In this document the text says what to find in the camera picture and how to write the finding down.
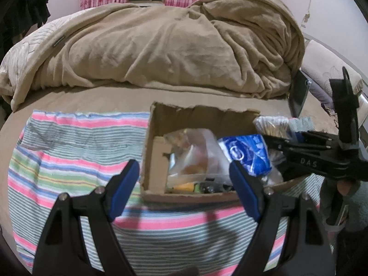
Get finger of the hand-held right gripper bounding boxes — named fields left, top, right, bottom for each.
left=293, top=131, right=340, bottom=143
left=263, top=135, right=340, bottom=150

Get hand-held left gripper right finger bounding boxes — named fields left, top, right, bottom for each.
left=229, top=159, right=335, bottom=276

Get tan fleece blanket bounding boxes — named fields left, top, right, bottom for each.
left=11, top=0, right=306, bottom=112

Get padded beige headboard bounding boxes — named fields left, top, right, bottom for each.
left=305, top=33, right=368, bottom=112

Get wall wire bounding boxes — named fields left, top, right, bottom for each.
left=301, top=0, right=316, bottom=30

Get yellow printed snack packet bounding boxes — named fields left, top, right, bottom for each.
left=173, top=182, right=202, bottom=194

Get pale patterned quilt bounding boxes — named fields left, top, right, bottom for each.
left=0, top=6, right=97, bottom=100

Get striped pastel cloth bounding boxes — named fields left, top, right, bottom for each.
left=8, top=110, right=320, bottom=276

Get white embroidered pillow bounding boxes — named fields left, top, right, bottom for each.
left=300, top=40, right=363, bottom=93

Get clear plastic packet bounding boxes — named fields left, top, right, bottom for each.
left=164, top=129, right=232, bottom=185

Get grey blue pillow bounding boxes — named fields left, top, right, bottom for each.
left=310, top=80, right=334, bottom=107

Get blue and white tissue packet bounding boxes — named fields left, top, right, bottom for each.
left=218, top=135, right=273, bottom=178

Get hanging black clothes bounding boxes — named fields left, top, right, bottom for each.
left=0, top=0, right=51, bottom=53

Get person's right hand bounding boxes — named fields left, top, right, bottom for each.
left=338, top=180, right=355, bottom=197

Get brown cardboard box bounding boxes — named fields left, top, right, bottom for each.
left=139, top=101, right=289, bottom=204

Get bed with brown sheet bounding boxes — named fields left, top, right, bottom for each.
left=0, top=72, right=368, bottom=207

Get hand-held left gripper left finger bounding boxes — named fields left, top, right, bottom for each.
left=32, top=159, right=140, bottom=276

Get clear packet of tan sticks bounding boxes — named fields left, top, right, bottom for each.
left=253, top=115, right=290, bottom=137

